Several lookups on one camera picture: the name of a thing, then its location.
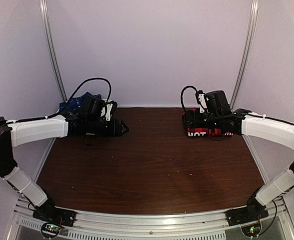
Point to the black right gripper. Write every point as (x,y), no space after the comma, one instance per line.
(188,114)

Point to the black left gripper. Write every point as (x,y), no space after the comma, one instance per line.
(115,129)

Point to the red black plaid shirt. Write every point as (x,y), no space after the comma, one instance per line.
(215,134)

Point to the white plastic basin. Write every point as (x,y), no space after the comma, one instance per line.
(107,101)

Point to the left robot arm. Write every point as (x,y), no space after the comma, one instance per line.
(21,140)

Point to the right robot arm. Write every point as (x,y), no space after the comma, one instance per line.
(270,157)

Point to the blue plaid shirt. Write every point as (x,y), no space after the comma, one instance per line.
(75,103)

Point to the left circuit board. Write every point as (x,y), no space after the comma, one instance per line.
(49,230)

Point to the circuit board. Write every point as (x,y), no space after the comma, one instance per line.
(49,230)
(251,230)

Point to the right circuit board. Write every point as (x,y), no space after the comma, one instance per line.
(251,230)

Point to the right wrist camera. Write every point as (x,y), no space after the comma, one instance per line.
(213,102)

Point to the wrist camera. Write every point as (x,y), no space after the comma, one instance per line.
(213,102)
(93,109)

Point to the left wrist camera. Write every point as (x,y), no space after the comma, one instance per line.
(93,109)

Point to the aluminium front rail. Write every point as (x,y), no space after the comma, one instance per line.
(208,225)

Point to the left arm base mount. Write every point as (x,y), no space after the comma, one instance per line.
(50,213)

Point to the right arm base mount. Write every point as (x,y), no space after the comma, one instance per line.
(253,211)

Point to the right aluminium frame post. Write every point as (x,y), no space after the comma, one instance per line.
(251,29)

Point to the aluminium frame post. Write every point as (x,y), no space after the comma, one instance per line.
(251,29)
(51,49)

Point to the left aluminium frame post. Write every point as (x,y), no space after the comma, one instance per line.
(51,49)

